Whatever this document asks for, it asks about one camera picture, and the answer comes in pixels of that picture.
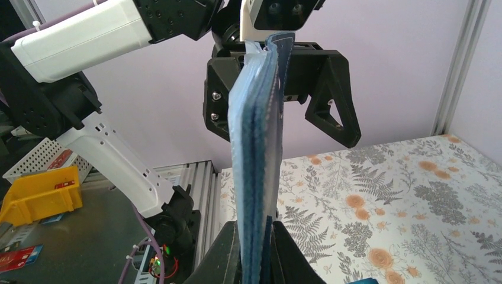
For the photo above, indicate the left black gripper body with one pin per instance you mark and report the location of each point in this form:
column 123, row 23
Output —
column 227, row 60

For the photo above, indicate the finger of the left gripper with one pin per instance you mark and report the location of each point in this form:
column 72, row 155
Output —
column 331, row 107

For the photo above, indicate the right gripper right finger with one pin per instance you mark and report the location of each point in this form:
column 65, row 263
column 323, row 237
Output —
column 289, row 266

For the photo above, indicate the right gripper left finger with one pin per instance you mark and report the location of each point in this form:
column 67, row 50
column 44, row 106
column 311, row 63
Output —
column 221, row 262

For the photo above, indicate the blue card holder wallet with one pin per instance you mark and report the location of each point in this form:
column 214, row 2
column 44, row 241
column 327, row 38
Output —
column 255, row 118

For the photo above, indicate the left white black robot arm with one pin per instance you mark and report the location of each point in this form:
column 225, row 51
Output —
column 44, row 86

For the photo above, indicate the red card on bench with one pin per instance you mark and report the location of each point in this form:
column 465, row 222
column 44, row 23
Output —
column 20, row 258

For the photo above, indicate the floral patterned table mat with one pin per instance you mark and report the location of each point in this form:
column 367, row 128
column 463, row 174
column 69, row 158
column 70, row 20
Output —
column 426, row 210

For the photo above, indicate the yellow plastic bin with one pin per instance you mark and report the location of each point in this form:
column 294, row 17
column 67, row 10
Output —
column 35, row 197

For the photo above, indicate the white perforated basket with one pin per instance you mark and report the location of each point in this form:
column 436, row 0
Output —
column 47, row 155

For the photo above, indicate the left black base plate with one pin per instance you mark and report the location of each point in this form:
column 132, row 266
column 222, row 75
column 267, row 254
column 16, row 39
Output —
column 179, row 262

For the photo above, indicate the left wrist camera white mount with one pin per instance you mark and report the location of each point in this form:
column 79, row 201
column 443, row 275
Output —
column 261, row 18

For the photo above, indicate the aluminium rail frame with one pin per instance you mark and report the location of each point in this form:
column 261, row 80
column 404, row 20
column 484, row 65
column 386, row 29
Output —
column 205, row 185

